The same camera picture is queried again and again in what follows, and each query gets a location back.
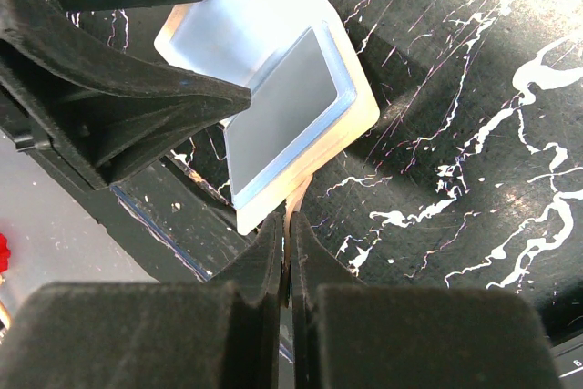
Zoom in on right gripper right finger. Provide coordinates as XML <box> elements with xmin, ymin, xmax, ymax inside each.
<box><xmin>289</xmin><ymin>212</ymin><xmax>560</xmax><ymax>388</ymax></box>

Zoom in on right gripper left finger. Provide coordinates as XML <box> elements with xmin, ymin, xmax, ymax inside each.
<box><xmin>1</xmin><ymin>213</ymin><xmax>283</xmax><ymax>388</ymax></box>

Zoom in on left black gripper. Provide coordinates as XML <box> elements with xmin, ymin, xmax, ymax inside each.
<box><xmin>1</xmin><ymin>0</ymin><xmax>251</xmax><ymax>190</ymax></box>

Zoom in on beige leather card holder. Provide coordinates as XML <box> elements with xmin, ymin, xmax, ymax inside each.
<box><xmin>153</xmin><ymin>0</ymin><xmax>381</xmax><ymax>308</ymax></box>

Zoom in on blue plastic card sleeves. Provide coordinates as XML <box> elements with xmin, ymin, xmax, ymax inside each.
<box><xmin>155</xmin><ymin>1</ymin><xmax>357</xmax><ymax>210</ymax></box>

